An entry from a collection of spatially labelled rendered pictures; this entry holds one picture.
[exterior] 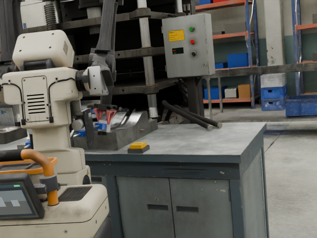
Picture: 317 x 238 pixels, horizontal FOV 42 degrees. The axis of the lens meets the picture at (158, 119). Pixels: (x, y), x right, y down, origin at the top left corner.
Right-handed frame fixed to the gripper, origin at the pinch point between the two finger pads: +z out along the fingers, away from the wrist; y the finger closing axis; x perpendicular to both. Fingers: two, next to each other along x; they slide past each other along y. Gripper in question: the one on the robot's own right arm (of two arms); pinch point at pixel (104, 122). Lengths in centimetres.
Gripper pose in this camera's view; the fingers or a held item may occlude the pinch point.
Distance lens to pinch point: 207.7
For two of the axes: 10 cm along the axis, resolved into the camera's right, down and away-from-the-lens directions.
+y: -9.1, -1.2, 3.9
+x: -4.0, 0.3, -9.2
